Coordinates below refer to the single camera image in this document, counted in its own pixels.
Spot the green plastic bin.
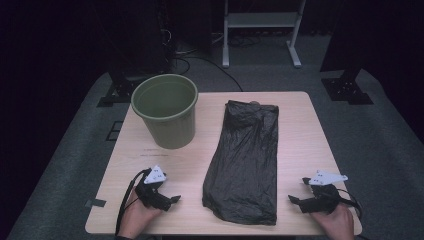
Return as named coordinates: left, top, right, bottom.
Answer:
left=130, top=73, right=199, bottom=150

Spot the black garbage bag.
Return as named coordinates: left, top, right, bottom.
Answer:
left=201, top=99, right=280, bottom=227

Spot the black stand base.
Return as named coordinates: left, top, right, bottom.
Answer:
left=320, top=68, right=374, bottom=106
left=96, top=71, right=148, bottom=108

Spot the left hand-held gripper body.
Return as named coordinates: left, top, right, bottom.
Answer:
left=134, top=165, right=173, bottom=212

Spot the dark equipment cabinet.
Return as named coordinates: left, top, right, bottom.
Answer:
left=109, top=0, right=175, bottom=76

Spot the grey tape strip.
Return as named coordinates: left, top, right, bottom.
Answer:
left=84, top=198, right=108, bottom=208

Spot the person's left hand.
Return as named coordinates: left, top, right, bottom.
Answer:
left=117, top=187, right=165, bottom=240

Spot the black cable bundle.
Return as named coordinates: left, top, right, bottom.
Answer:
left=229, top=34, right=263, bottom=48

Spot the looped black floor cable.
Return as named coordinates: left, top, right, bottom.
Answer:
left=172, top=58, right=192, bottom=76

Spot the long black floor cable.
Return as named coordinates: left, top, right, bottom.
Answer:
left=179, top=55, right=244, bottom=93

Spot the white metal stand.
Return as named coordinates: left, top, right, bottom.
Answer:
left=222, top=0, right=307, bottom=69

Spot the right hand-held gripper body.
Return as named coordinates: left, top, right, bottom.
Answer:
left=299, top=169, right=349, bottom=215

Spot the person's right hand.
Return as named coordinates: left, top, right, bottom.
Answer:
left=310, top=203, right=356, bottom=240

